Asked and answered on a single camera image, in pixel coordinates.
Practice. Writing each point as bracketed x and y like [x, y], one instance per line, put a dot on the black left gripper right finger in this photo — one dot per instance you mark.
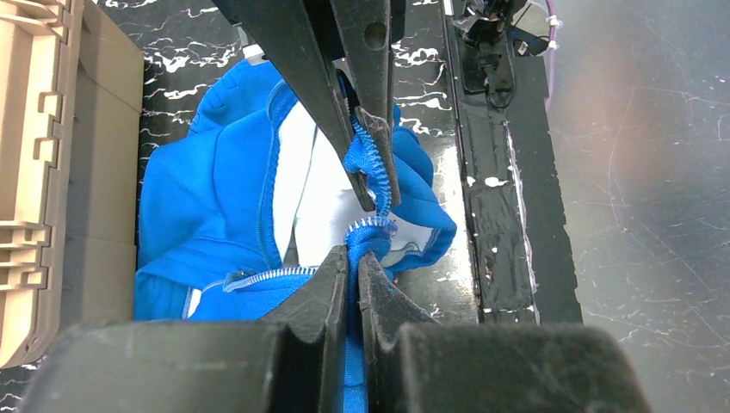
[415, 364]

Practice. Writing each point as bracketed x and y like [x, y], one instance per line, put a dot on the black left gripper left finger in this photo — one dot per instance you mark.
[291, 360]

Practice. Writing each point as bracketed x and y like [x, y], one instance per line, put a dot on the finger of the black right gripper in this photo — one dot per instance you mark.
[367, 30]
[300, 39]

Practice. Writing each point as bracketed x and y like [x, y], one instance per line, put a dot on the blue zip jacket white lining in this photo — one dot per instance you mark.
[236, 217]

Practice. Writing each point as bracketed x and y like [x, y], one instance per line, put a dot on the tan plastic toolbox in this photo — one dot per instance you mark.
[71, 98]

